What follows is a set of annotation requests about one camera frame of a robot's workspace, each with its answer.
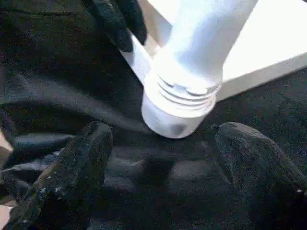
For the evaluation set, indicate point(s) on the white plastic table top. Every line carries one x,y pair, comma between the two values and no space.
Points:
263,48

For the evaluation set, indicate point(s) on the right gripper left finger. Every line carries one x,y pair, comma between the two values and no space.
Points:
72,179

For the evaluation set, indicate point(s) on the black mat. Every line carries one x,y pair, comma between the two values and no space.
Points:
60,83

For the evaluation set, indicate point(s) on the white plastic table leg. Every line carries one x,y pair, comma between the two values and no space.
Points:
192,48

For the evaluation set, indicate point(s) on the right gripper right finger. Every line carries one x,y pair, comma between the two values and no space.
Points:
263,172

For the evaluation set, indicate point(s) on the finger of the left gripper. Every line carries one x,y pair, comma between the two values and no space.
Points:
112,24
136,19

